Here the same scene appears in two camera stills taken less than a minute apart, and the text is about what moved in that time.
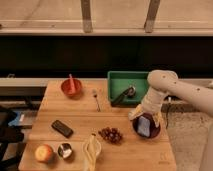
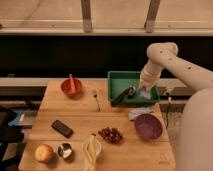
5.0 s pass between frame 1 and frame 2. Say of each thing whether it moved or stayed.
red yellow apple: stayed
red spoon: stayed
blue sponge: moved
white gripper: moved
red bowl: stayed
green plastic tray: stayed
